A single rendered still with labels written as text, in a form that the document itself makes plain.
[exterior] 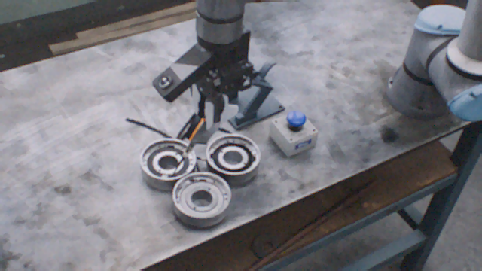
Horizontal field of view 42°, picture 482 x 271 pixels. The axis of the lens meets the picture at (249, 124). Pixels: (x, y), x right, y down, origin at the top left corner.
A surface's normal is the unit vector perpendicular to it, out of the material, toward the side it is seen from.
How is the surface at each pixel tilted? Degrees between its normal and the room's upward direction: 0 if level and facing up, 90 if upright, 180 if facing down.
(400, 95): 72
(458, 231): 0
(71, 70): 0
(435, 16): 8
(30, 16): 90
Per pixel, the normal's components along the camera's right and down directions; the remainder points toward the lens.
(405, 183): 0.08, -0.70
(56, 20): 0.52, 0.63
